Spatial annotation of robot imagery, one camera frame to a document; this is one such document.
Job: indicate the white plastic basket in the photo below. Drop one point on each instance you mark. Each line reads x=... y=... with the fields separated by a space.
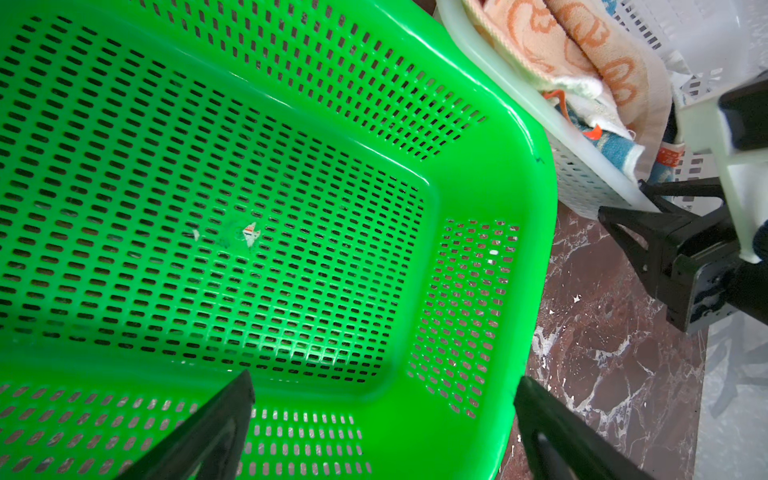
x=712 y=45

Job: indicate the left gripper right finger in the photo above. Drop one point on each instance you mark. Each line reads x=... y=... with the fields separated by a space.
x=559 y=445

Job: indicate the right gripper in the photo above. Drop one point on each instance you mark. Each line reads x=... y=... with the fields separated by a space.
x=687 y=259

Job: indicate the orange patterned towel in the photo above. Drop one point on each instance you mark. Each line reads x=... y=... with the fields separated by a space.
x=576 y=46

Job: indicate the green plastic basket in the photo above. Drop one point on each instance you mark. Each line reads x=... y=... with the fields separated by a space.
x=327 y=195

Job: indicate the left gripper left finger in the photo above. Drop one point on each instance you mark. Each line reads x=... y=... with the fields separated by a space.
x=209 y=444

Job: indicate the blue patterned towel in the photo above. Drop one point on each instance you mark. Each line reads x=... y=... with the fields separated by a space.
x=599 y=123

